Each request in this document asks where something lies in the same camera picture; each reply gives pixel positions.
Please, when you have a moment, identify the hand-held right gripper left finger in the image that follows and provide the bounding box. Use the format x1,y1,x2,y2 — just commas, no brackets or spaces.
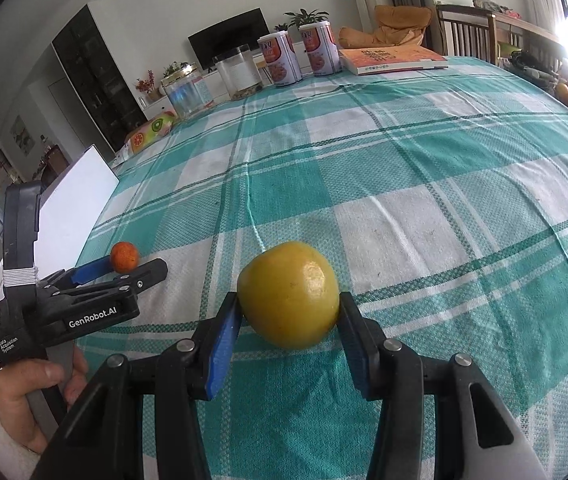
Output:
29,290,243,480

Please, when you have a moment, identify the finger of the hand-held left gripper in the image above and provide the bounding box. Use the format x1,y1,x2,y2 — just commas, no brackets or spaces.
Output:
39,256,115,292
49,258,169,307

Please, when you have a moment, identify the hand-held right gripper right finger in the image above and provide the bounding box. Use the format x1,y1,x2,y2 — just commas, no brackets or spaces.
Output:
339,290,549,480

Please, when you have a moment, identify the small orange mandarin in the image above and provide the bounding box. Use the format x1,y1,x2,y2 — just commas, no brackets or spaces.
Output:
110,241,140,274

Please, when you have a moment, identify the large yellow citrus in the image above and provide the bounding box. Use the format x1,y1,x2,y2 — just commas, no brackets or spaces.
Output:
237,241,341,350

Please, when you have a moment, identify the person's left hand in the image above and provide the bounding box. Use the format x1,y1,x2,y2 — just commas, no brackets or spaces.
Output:
0,347,90,453

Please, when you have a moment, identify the white foam board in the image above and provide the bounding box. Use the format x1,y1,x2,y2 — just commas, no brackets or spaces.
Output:
0,144,121,411

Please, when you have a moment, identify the fruit print cushion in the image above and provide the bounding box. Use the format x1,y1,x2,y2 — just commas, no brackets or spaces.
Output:
114,112,177,161

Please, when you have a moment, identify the clear jar with gold lid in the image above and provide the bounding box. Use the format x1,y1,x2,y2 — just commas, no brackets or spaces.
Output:
161,66,215,120

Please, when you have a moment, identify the black glass cabinet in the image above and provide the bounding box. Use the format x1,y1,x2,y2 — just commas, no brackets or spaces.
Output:
52,5,147,153

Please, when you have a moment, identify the red flower arrangement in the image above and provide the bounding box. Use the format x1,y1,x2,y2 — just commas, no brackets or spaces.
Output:
135,71,162,103

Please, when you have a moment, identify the teal checked tablecloth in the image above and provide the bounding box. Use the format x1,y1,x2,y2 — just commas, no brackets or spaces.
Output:
71,55,568,480

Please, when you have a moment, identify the clear jar with white label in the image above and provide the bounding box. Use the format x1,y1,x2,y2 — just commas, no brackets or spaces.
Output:
213,45,265,102

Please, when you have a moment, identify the black television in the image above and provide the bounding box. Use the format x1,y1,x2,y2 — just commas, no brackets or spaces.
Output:
187,8,271,68

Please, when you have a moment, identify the white and orange canister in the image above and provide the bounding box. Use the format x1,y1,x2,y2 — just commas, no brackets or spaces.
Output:
299,21,341,77
257,31,303,89

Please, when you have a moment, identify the orange cover book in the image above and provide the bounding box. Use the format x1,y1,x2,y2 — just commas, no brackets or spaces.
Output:
339,46,449,77

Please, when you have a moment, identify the large leafy potted plant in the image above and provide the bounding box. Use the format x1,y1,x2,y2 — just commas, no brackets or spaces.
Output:
284,8,329,31

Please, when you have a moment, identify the orange fabric cushion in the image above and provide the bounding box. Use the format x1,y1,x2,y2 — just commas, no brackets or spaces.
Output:
339,5,434,48

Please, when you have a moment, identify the wooden chair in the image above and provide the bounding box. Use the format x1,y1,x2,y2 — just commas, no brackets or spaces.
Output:
436,4,497,63

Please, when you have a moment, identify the framed wall picture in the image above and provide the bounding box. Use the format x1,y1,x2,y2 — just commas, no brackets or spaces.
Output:
11,115,35,156

